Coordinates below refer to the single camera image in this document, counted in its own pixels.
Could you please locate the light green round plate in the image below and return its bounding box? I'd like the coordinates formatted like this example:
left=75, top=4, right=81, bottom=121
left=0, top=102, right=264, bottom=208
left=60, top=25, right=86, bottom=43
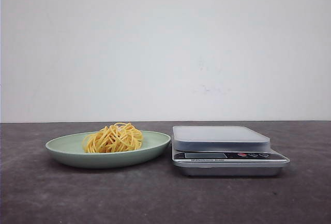
left=46, top=130, right=171, bottom=169

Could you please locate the silver digital kitchen scale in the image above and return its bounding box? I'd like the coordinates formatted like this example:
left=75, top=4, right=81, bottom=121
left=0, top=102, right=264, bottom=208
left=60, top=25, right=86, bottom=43
left=172, top=126, right=290, bottom=176

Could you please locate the yellow vermicelli noodle bundle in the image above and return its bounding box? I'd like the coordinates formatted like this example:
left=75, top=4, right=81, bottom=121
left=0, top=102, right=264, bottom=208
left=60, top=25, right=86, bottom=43
left=82, top=123, right=143, bottom=153

